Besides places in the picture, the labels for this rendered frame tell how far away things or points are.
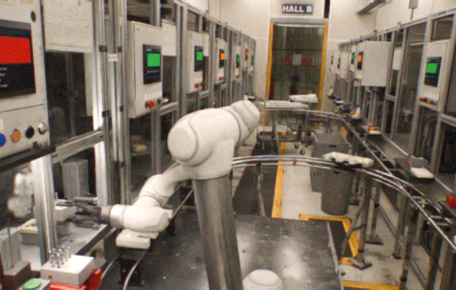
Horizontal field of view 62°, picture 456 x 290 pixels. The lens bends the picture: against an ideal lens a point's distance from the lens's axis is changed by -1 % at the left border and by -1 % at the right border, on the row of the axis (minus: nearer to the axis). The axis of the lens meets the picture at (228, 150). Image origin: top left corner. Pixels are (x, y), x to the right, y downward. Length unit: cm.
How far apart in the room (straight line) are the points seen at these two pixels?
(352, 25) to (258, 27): 218
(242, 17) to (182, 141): 879
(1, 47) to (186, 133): 52
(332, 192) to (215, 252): 331
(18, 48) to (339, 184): 360
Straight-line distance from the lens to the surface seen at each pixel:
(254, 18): 965
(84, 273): 131
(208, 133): 96
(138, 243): 172
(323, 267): 199
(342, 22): 967
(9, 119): 120
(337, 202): 436
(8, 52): 117
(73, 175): 189
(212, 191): 102
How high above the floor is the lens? 165
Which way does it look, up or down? 14 degrees down
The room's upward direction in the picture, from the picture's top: 2 degrees clockwise
